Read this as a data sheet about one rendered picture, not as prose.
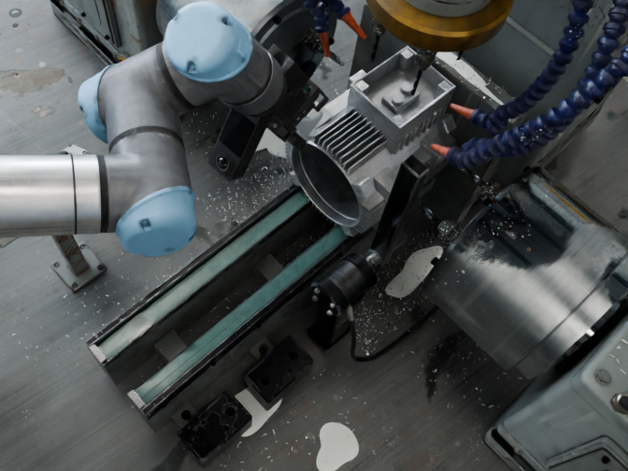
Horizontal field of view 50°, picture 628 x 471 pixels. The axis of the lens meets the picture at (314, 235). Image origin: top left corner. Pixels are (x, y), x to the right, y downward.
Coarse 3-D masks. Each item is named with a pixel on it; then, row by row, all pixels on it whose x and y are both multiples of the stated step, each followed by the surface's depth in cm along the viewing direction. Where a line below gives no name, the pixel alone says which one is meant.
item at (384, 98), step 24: (408, 48) 100; (384, 72) 101; (408, 72) 102; (432, 72) 99; (360, 96) 96; (384, 96) 98; (408, 96) 98; (432, 96) 100; (384, 120) 95; (408, 120) 94; (432, 120) 100; (408, 144) 100
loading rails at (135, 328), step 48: (288, 192) 112; (240, 240) 108; (288, 240) 119; (336, 240) 110; (192, 288) 104; (288, 288) 104; (96, 336) 98; (144, 336) 102; (240, 336) 101; (144, 384) 97; (192, 384) 100
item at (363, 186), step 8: (440, 120) 102; (448, 120) 102; (440, 128) 103; (448, 128) 102; (312, 136) 99; (296, 184) 111; (352, 184) 96; (360, 184) 95; (368, 184) 96; (360, 192) 96; (368, 192) 96; (344, 232) 108; (352, 232) 106
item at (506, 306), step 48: (480, 192) 101; (528, 192) 88; (480, 240) 87; (528, 240) 85; (576, 240) 85; (624, 240) 88; (432, 288) 94; (480, 288) 88; (528, 288) 85; (576, 288) 83; (624, 288) 84; (480, 336) 92; (528, 336) 86; (576, 336) 84
